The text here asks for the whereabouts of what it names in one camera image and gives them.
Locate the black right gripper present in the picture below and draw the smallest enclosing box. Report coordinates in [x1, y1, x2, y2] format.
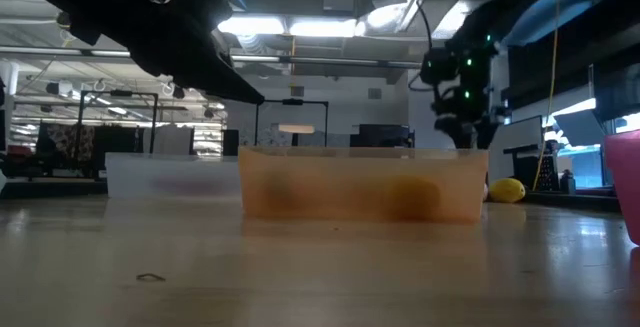
[433, 101, 509, 151]

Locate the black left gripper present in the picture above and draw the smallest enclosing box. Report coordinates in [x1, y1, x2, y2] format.
[74, 0, 265, 106]

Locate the yellow lemon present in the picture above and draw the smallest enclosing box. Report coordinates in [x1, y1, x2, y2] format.
[488, 177, 527, 204]
[387, 176, 444, 221]

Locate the orange plastic tray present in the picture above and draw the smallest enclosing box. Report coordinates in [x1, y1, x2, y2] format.
[237, 146, 490, 226]

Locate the white board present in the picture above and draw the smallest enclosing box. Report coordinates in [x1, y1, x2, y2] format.
[488, 115, 545, 188]

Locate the ceiling light panel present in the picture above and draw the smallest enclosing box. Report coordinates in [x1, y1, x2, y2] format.
[288, 18, 359, 38]
[217, 15, 286, 37]

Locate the black equipment cart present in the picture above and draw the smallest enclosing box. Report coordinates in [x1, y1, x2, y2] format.
[503, 144, 561, 192]

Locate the black speaker box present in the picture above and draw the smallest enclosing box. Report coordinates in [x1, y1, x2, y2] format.
[222, 129, 240, 157]

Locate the white cabinet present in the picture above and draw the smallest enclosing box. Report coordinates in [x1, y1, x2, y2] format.
[144, 125, 195, 156]

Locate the black monitor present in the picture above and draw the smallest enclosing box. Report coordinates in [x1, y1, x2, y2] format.
[349, 124, 415, 148]

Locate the clear plastic tray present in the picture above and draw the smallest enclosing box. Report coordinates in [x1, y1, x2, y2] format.
[104, 152, 241, 199]

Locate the dark screen panel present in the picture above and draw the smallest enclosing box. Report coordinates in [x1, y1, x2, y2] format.
[589, 64, 640, 123]

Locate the pink plastic cup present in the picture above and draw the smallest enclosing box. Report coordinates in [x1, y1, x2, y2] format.
[603, 129, 640, 247]

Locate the patterned fabric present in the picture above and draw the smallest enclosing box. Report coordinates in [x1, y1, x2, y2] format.
[47, 124, 96, 168]

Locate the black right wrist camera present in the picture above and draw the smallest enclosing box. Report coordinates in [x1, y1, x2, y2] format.
[419, 49, 459, 86]

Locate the yellow hanging cable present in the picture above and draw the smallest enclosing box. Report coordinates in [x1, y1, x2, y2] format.
[532, 0, 564, 192]

